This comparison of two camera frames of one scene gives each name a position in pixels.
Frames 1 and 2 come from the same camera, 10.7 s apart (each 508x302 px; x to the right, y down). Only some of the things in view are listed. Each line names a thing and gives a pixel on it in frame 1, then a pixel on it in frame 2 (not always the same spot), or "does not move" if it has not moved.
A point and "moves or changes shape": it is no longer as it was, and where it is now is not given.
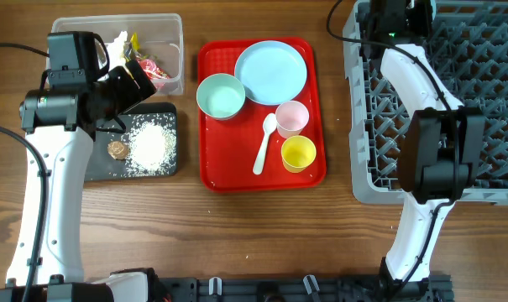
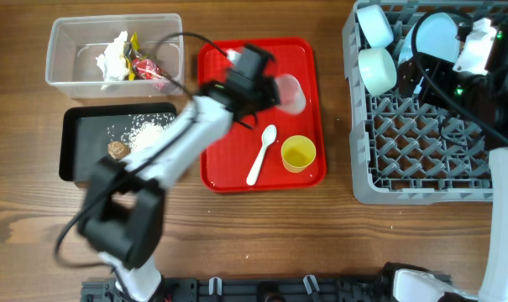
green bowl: [220, 96] moves or changes shape
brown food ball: [117, 150] does not move
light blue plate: [273, 72] to [436, 33]
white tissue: [117, 52] does not move
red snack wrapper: [152, 70] does not move
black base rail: [432, 288] does not move
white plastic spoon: [269, 125] moves or changes shape
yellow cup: [297, 153] does not move
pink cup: [291, 117] to [292, 96]
